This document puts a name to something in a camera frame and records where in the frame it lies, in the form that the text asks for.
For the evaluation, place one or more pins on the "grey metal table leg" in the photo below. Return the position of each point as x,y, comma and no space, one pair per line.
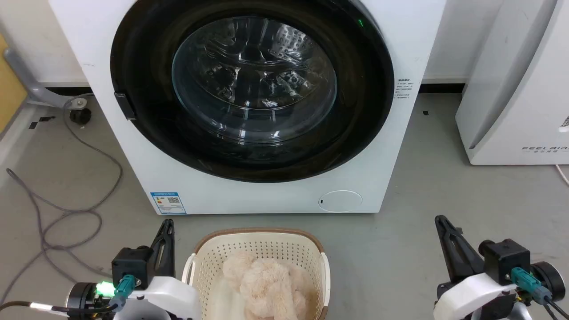
26,78

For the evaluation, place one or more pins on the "cream plastic laundry basket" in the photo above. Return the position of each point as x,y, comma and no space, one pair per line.
262,242

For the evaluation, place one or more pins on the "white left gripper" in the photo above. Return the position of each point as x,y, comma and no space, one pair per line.
171,298

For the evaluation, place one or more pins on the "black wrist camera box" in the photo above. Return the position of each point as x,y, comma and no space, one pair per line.
132,264
506,260

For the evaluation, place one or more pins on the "white air purifier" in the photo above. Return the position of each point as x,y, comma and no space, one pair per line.
511,111

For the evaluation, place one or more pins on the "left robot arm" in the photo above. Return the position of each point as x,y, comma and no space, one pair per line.
82,295

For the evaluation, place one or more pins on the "blue energy label sticker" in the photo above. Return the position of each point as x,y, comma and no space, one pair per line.
168,202

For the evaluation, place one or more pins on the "small text warning sticker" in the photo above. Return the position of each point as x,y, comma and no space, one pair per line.
404,88

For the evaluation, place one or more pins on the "beige plush toy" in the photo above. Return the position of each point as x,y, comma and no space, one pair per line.
266,289

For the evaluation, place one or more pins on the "round white filter cover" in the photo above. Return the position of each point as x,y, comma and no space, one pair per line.
340,201

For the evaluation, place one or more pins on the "white front-load washing machine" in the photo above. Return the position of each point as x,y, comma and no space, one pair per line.
142,169

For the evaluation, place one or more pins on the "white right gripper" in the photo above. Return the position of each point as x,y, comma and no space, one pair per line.
471,295

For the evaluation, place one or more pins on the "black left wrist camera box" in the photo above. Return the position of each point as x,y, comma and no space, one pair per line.
132,264

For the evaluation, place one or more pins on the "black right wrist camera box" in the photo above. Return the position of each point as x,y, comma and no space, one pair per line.
506,260

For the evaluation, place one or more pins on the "yellow wooden board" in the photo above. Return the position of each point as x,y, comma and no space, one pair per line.
9,93

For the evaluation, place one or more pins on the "black round washer door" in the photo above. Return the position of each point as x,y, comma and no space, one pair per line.
146,58

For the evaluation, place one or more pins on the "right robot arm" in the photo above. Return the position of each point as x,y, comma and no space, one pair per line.
549,278

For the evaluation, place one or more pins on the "black caster wheel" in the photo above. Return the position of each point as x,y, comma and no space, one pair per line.
80,116

